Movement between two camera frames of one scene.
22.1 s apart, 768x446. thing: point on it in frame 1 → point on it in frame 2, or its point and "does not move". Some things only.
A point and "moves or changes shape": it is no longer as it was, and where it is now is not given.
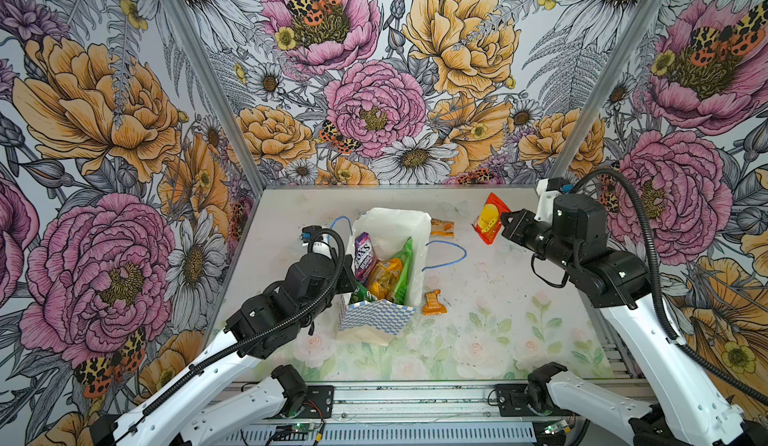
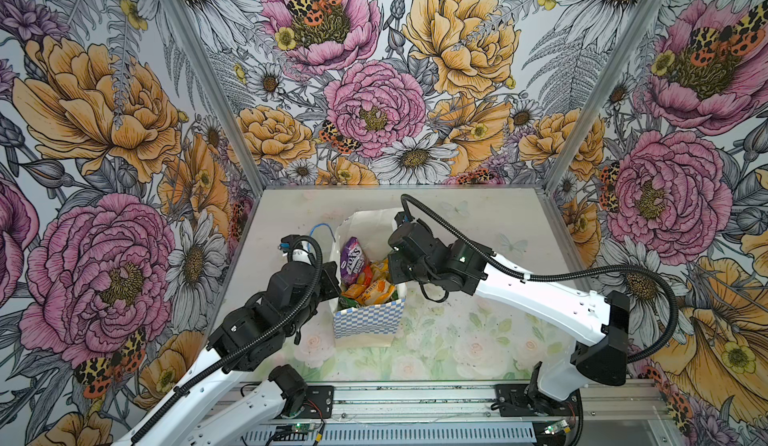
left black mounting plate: [318, 402] does not move
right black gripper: [515, 233] → [398, 273]
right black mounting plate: [512, 399] does not move
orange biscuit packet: [442, 228] moves or changes shape
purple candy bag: [365, 259] moves or changes shape
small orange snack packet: [432, 305] → [354, 290]
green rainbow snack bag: [361, 294] → [345, 302]
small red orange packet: [488, 221] → [367, 275]
